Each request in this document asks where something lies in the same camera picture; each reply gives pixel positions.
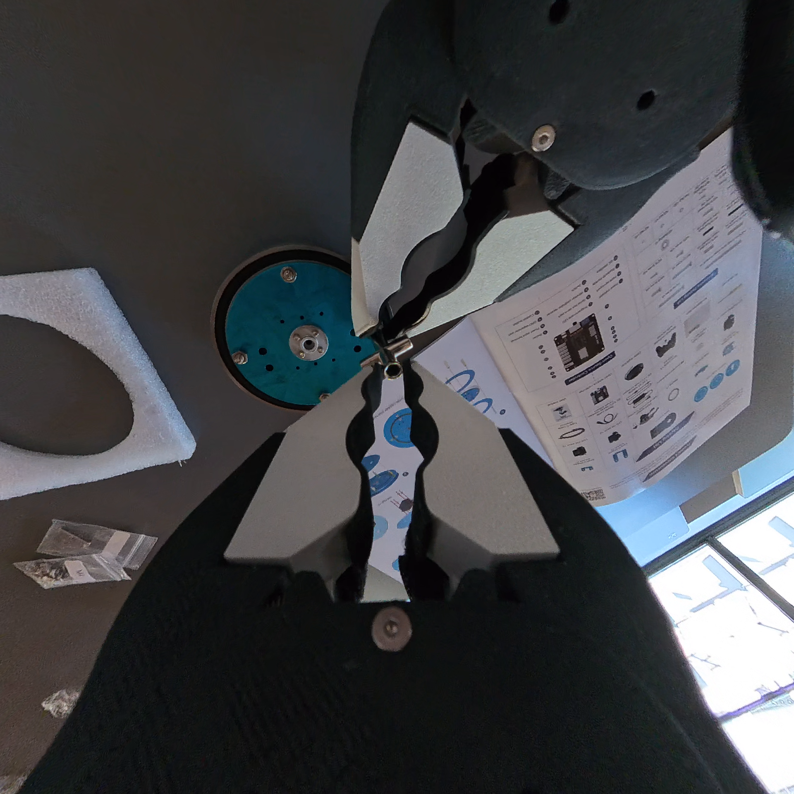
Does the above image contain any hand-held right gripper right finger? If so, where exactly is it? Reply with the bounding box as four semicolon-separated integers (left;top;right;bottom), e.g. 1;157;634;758
403;361;562;581

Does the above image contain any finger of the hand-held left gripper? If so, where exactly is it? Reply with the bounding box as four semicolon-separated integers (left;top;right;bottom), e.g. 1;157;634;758
390;206;575;341
350;119;492;337

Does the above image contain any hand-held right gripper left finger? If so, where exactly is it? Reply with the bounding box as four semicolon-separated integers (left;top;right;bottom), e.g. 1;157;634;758
223;365;376;599

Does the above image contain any small metal socket wrench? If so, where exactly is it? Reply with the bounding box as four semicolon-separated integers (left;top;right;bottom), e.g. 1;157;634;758
360;335;413;380

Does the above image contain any blue round base plate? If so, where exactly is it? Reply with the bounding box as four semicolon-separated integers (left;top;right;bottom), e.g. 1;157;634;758
213;245;380;411

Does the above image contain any dark grey desk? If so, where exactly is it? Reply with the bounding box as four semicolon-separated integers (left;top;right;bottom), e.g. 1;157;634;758
0;0;794;794

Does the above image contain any white foam square with hole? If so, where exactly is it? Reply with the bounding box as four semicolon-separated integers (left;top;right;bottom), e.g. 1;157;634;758
0;268;198;501

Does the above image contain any white instruction booklet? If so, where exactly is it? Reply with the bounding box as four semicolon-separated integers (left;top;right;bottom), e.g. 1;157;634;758
361;127;765;587

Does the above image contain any small clear plastic bag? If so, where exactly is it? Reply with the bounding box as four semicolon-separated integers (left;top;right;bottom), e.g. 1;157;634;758
14;554;132;590
40;687;84;720
37;520;159;570

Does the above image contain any large window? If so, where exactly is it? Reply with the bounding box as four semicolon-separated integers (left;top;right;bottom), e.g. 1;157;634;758
645;490;794;794

